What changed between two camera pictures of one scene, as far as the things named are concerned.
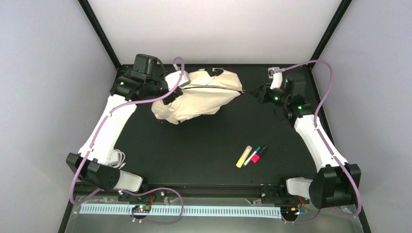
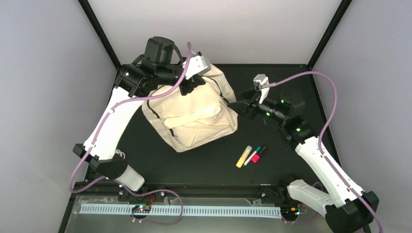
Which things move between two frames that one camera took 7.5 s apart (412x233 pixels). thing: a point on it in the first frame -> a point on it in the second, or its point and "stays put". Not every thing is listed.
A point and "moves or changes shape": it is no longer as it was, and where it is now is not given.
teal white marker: (249, 158) stays put
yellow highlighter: (239, 163) stays put
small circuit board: (143, 208) stays put
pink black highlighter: (255, 158) stays put
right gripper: (262, 95) -> (244, 107)
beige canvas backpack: (203, 94) moves or changes shape
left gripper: (174, 94) -> (193, 83)
